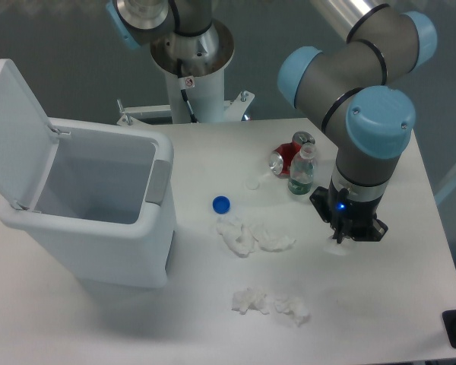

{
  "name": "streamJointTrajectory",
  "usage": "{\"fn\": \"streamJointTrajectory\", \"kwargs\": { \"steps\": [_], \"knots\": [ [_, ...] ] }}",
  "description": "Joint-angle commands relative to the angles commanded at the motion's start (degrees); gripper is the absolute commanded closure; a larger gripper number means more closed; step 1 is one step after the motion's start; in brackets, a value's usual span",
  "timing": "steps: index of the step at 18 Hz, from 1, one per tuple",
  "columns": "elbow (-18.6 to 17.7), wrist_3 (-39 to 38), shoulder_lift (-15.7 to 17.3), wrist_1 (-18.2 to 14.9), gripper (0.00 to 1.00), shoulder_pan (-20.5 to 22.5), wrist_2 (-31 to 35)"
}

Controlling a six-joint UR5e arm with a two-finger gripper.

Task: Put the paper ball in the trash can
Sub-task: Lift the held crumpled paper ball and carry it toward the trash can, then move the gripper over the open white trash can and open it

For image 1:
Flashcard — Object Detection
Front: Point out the black cable on pedestal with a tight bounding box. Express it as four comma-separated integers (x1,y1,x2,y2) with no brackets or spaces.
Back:
176,59,201,124

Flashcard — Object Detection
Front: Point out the white bottle cap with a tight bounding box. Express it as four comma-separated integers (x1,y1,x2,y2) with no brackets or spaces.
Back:
245,177,259,190

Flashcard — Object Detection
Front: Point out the white trash bin lid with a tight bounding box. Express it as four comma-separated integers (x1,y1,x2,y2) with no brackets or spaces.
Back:
0,59,71,210

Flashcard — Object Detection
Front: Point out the white trash bin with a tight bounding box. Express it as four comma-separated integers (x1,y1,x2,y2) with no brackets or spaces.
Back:
0,118,176,289

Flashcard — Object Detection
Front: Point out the crushed red soda can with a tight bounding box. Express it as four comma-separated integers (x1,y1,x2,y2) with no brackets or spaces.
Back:
268,131,315,178

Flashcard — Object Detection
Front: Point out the white crumpled tissue front right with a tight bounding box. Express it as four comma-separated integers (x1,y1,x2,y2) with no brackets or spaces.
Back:
273,295,311,327

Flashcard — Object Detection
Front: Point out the white crumpled tissue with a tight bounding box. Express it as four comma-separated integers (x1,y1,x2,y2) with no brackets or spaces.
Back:
249,224,296,252
232,287,270,315
216,216,255,258
273,295,311,327

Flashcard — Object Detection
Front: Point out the blue bottle cap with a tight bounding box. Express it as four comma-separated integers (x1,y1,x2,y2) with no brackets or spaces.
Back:
212,195,231,214

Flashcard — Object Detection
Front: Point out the white crumpled tissue right centre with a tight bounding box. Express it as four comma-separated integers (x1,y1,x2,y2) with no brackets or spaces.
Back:
249,224,296,252

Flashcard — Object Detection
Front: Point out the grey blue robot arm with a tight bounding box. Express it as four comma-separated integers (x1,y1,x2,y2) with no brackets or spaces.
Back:
107,1,437,242

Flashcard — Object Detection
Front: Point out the white crumpled tissue left centre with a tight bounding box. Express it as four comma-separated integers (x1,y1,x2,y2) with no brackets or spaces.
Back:
216,216,255,258

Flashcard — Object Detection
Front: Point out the white crumpled tissue front left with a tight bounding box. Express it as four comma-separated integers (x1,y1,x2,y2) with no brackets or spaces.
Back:
232,287,270,315

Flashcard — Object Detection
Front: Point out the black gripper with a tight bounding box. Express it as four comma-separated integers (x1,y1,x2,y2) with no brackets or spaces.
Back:
310,186,388,244

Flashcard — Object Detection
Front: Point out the clear green plastic bottle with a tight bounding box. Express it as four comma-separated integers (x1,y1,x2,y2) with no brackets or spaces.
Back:
288,142,316,195

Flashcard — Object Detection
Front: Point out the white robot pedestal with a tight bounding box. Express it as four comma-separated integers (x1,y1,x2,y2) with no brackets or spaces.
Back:
117,20,255,125

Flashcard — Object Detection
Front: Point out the white paper ball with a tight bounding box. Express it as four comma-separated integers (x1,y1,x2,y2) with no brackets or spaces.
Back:
324,237,351,256

